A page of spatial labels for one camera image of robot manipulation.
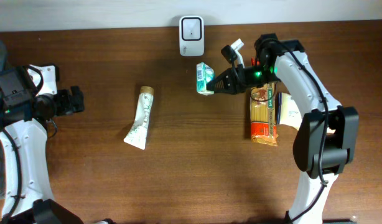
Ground spaghetti pack orange ends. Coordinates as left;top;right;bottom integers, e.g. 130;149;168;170
249;82;277;146

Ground white barcode scanner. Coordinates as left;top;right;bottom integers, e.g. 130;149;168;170
179;16;205;57

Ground white tube gold cap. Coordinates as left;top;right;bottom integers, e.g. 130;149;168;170
123;86;154;150

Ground cream snack bag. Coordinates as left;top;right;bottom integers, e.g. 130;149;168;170
276;92;302;130

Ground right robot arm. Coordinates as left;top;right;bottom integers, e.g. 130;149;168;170
207;34;359;223

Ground right black cable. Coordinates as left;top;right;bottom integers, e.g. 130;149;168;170
230;37;330;224

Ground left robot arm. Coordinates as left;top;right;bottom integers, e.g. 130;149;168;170
0;64;85;224

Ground left black cable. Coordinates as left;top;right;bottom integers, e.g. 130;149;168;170
0;65;58;224

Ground small teal tissue pack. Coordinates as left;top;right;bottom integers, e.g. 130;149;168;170
196;62;215;95

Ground black cable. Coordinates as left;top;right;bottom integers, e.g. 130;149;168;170
0;65;58;224
230;37;330;224

